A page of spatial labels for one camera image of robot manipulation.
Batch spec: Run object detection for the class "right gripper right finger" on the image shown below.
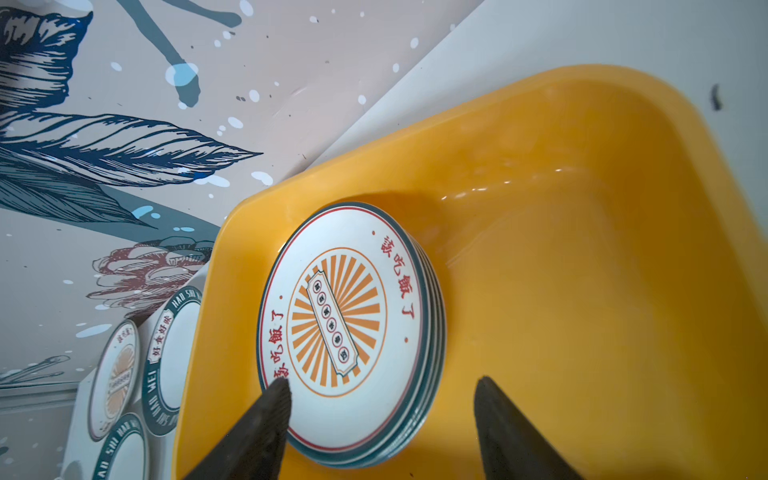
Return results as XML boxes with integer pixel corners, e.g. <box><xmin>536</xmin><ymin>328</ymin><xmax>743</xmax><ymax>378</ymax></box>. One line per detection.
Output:
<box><xmin>474</xmin><ymin>376</ymin><xmax>581</xmax><ymax>479</ymax></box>

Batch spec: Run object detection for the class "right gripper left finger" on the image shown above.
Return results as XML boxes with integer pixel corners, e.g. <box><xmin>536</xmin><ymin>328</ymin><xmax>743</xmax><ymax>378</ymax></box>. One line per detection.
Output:
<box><xmin>186</xmin><ymin>378</ymin><xmax>292</xmax><ymax>479</ymax></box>

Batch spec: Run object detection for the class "orange sunburst plate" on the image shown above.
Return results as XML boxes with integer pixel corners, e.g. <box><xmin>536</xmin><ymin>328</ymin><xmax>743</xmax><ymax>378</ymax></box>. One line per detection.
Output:
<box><xmin>87</xmin><ymin>320</ymin><xmax>140</xmax><ymax>442</ymax></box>
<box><xmin>256</xmin><ymin>202</ymin><xmax>435</xmax><ymax>465</ymax></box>

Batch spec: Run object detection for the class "yellow plastic bin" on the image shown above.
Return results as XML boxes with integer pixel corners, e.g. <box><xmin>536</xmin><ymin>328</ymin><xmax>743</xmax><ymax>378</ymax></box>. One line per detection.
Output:
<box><xmin>173</xmin><ymin>65</ymin><xmax>767</xmax><ymax>479</ymax></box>

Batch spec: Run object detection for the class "green lettered plate back centre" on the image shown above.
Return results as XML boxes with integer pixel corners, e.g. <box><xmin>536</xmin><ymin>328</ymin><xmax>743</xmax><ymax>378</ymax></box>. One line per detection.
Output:
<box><xmin>141</xmin><ymin>286</ymin><xmax>202</xmax><ymax>436</ymax></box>

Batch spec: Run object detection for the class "green lettered plate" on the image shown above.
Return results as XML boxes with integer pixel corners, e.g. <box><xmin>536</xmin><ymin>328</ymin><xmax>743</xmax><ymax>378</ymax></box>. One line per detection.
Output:
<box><xmin>141</xmin><ymin>286</ymin><xmax>202</xmax><ymax>436</ymax></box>
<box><xmin>91</xmin><ymin>412</ymin><xmax>149</xmax><ymax>480</ymax></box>

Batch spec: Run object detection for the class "green lettered plate middle left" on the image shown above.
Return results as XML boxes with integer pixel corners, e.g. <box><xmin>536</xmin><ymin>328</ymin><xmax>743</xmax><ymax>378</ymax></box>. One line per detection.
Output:
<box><xmin>91</xmin><ymin>412</ymin><xmax>149</xmax><ymax>480</ymax></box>

